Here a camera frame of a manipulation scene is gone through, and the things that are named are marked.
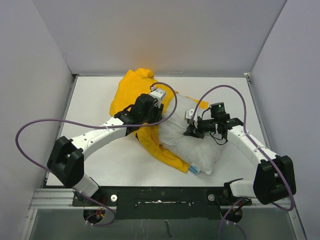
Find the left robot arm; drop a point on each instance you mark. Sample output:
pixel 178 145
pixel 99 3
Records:
pixel 67 158

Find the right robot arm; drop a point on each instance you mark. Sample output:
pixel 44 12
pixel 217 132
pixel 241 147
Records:
pixel 274 177

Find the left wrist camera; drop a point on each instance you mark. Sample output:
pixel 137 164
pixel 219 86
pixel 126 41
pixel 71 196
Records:
pixel 158 94

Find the white pillow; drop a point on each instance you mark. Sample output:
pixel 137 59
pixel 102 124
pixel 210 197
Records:
pixel 201 153

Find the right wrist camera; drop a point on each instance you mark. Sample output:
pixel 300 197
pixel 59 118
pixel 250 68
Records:
pixel 191 116

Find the yellow printed pillowcase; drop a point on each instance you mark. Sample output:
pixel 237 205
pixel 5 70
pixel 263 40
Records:
pixel 133 84

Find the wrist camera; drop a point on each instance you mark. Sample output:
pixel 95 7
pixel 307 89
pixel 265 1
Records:
pixel 191 116
pixel 158 94

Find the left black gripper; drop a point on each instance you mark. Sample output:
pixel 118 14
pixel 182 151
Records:
pixel 157 110

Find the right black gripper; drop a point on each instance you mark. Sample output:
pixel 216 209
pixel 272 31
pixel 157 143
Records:
pixel 192 130

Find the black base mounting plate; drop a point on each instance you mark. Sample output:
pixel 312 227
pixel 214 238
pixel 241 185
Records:
pixel 165 203

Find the aluminium frame rail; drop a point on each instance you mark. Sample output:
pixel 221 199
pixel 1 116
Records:
pixel 126 163

